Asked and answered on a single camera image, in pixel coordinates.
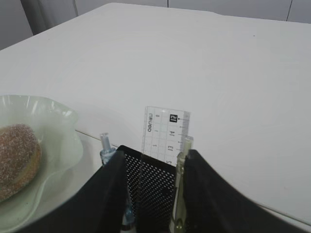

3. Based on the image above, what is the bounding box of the blue pen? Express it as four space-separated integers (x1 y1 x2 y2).
100 133 137 233

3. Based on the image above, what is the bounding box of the clear plastic ruler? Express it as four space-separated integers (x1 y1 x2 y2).
141 106 190 168

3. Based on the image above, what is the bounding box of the yellow-green pen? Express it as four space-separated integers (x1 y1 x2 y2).
169 136 193 233

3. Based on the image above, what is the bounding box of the green wavy glass plate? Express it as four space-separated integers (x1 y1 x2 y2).
0 95 83 233

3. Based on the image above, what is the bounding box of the black mesh pen holder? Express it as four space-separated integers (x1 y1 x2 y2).
117 145 175 233

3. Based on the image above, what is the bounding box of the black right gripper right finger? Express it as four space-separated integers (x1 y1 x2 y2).
183 150 304 233

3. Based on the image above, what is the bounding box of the sugared bread roll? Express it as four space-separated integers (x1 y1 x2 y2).
0 124 42 202

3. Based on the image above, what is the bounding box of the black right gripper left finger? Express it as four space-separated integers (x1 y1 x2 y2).
19 151 126 233

